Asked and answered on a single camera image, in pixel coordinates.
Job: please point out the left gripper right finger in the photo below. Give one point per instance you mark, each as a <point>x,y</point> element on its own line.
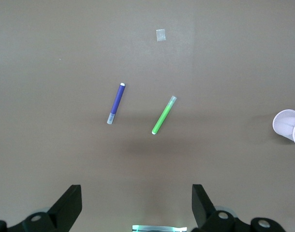
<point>210,220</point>

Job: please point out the green highlighter pen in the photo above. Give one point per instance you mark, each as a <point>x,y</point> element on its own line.
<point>162,118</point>

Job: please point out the small clear tape piece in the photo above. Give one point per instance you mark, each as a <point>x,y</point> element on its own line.
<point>160,35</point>

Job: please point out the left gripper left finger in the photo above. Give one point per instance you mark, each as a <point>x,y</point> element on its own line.
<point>55,217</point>

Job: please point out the purple marker pen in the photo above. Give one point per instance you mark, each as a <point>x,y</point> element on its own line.
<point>117,101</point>

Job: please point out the pink plastic cup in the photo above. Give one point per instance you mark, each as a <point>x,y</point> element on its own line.
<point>286,123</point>

